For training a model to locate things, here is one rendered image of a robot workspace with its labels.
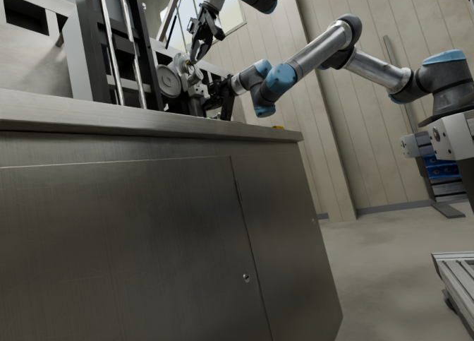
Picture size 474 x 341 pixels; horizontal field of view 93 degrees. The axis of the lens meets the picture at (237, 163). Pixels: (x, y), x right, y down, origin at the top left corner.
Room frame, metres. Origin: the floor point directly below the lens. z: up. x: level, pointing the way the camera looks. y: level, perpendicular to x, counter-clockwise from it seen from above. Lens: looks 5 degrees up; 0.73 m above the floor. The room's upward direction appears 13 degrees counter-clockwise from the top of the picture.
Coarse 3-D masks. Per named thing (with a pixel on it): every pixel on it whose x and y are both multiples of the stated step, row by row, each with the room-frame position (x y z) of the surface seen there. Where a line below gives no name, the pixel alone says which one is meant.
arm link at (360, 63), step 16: (352, 48) 0.85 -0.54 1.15; (320, 64) 0.91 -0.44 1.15; (336, 64) 0.89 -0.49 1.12; (352, 64) 0.89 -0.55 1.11; (368, 64) 0.89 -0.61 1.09; (384, 64) 0.90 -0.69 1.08; (384, 80) 0.93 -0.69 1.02; (400, 80) 0.93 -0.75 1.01; (400, 96) 0.98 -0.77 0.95; (416, 96) 0.95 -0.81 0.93
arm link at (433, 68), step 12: (432, 60) 0.83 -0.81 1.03; (444, 60) 0.81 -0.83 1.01; (456, 60) 0.79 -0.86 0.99; (420, 72) 0.89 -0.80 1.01; (432, 72) 0.84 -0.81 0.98; (444, 72) 0.81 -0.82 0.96; (456, 72) 0.80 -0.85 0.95; (468, 72) 0.80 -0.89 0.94; (420, 84) 0.90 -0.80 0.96; (432, 84) 0.86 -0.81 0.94; (444, 84) 0.82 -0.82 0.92
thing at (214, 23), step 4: (208, 12) 0.78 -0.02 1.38; (208, 16) 0.79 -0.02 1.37; (212, 16) 0.79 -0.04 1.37; (216, 16) 0.81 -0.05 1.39; (208, 20) 0.79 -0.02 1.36; (212, 20) 0.78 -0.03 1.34; (216, 20) 0.80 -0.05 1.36; (208, 24) 0.79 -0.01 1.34; (212, 24) 0.78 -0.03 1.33; (216, 24) 0.78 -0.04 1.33; (212, 28) 0.78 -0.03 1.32; (216, 28) 0.77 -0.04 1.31; (220, 28) 0.79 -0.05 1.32; (212, 32) 0.79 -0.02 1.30; (216, 32) 0.78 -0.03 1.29; (220, 32) 0.78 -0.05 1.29; (216, 36) 0.78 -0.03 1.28; (220, 36) 0.79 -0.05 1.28; (224, 36) 0.80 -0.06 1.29; (220, 40) 0.81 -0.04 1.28
